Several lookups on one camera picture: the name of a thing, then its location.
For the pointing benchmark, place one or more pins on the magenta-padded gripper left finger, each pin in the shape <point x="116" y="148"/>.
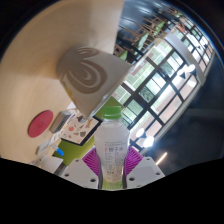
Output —
<point x="78" y="173"/>

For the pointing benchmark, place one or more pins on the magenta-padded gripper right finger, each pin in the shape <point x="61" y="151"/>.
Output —
<point x="146" y="170"/>

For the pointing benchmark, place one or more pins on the clear green-capped drink bottle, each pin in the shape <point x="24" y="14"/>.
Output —
<point x="111" y="146"/>

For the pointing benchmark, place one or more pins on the long curved ceiling light strip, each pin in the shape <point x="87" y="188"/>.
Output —
<point x="161" y="158"/>

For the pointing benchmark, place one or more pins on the green upholstered bench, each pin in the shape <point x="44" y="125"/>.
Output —
<point x="75" y="151"/>

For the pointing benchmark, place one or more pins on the group of pendant lamps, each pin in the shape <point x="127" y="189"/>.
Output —
<point x="148" y="141"/>

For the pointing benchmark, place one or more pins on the small blue-capped white bottle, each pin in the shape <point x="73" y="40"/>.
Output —
<point x="58" y="151"/>

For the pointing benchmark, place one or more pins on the small white paper packet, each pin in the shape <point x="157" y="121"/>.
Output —
<point x="43" y="148"/>

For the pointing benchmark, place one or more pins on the small white grey calculator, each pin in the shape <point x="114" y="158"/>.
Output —
<point x="60" y="121"/>

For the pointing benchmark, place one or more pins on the flat round red coaster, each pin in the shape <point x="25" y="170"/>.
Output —
<point x="40" y="124"/>

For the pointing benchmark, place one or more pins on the white printed paper sheet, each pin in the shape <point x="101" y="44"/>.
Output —
<point x="71" y="106"/>

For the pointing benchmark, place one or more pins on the white patterned paper cup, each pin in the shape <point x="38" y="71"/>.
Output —
<point x="90" y="76"/>

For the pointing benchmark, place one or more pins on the group of green-seated wooden chairs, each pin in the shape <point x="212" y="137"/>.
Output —
<point x="143" y="36"/>

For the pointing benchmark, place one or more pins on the large black-framed window wall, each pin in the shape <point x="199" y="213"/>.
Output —
<point x="166" y="86"/>

